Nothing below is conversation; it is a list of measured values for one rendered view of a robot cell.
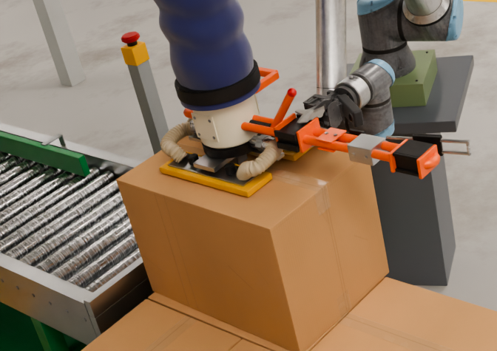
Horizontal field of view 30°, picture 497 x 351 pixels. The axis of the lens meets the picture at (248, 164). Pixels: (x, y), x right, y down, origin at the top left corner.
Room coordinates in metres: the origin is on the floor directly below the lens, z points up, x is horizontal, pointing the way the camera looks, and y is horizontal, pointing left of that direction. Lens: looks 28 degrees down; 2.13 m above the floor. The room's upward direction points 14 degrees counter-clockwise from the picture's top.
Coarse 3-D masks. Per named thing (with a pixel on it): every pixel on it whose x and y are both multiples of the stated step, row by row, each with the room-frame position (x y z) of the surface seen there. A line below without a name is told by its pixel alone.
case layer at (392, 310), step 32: (384, 288) 2.09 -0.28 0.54; (416, 288) 2.05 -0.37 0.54; (128, 320) 2.23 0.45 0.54; (160, 320) 2.19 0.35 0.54; (192, 320) 2.16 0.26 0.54; (352, 320) 1.98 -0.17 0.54; (384, 320) 1.95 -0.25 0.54; (416, 320) 1.92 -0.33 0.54; (448, 320) 1.89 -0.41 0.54; (480, 320) 1.86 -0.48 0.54
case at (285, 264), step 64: (128, 192) 2.32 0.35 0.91; (192, 192) 2.16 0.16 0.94; (256, 192) 2.08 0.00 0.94; (320, 192) 2.02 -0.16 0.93; (192, 256) 2.15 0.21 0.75; (256, 256) 1.95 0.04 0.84; (320, 256) 1.99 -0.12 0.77; (384, 256) 2.14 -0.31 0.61; (256, 320) 2.00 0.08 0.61; (320, 320) 1.95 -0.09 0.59
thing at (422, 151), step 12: (408, 144) 1.85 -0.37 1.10; (420, 144) 1.83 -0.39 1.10; (432, 144) 1.82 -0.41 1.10; (396, 156) 1.82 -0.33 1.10; (408, 156) 1.80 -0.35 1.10; (420, 156) 1.78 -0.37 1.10; (396, 168) 1.83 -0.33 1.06; (408, 168) 1.81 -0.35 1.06; (420, 168) 1.77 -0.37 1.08; (432, 168) 1.80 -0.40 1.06
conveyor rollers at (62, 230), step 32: (0, 160) 3.60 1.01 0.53; (32, 160) 3.50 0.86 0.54; (0, 192) 3.28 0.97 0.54; (32, 192) 3.20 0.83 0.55; (64, 192) 3.15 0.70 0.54; (96, 192) 3.07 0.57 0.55; (0, 224) 3.05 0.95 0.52; (32, 224) 2.95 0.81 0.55; (64, 224) 2.92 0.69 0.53; (96, 224) 2.83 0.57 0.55; (128, 224) 2.78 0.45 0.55; (32, 256) 2.72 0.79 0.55; (64, 256) 2.69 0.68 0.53; (96, 256) 2.67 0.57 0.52; (128, 256) 2.57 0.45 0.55; (96, 288) 2.44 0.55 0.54
